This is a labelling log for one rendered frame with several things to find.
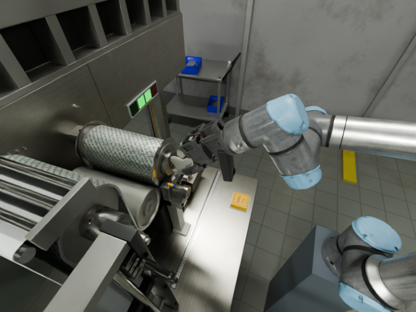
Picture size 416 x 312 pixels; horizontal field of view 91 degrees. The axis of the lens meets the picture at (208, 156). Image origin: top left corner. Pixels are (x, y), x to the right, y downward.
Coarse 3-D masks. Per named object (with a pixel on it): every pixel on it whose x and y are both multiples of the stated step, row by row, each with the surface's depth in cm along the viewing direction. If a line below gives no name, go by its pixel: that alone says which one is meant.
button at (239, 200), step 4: (236, 192) 93; (236, 196) 91; (240, 196) 91; (244, 196) 91; (248, 196) 91; (232, 200) 90; (236, 200) 90; (240, 200) 90; (244, 200) 90; (248, 200) 90; (232, 204) 89; (236, 204) 89; (240, 204) 89; (244, 204) 89; (236, 208) 90; (240, 208) 89; (244, 208) 88
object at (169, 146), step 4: (92, 128) 64; (88, 132) 63; (84, 136) 62; (84, 140) 62; (168, 144) 60; (172, 144) 62; (164, 148) 58; (168, 148) 61; (172, 148) 63; (160, 152) 57; (164, 152) 58; (84, 156) 64; (160, 156) 57; (160, 160) 57; (156, 168) 57; (156, 172) 57; (160, 172) 59; (160, 176) 60; (164, 176) 62; (160, 180) 61
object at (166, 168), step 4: (168, 152) 60; (172, 152) 60; (164, 156) 58; (168, 156) 58; (176, 156) 63; (164, 160) 58; (168, 160) 58; (160, 164) 58; (164, 164) 58; (168, 164) 59; (172, 164) 62; (160, 168) 59; (164, 168) 58; (168, 168) 60; (172, 168) 62; (164, 172) 59; (168, 172) 60; (172, 172) 63
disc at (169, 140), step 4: (164, 140) 58; (168, 140) 60; (172, 140) 62; (160, 144) 56; (164, 144) 58; (160, 148) 56; (176, 148) 67; (156, 152) 55; (176, 152) 68; (156, 156) 55; (156, 160) 55; (152, 164) 55; (156, 164) 56; (152, 168) 55; (152, 172) 55; (152, 176) 56; (156, 176) 58; (156, 180) 58; (156, 184) 59; (160, 184) 62
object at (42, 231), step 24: (0, 168) 35; (24, 168) 33; (0, 192) 32; (24, 192) 30; (48, 192) 32; (72, 192) 29; (96, 192) 33; (0, 216) 27; (24, 216) 29; (48, 216) 27; (72, 216) 30; (48, 240) 27
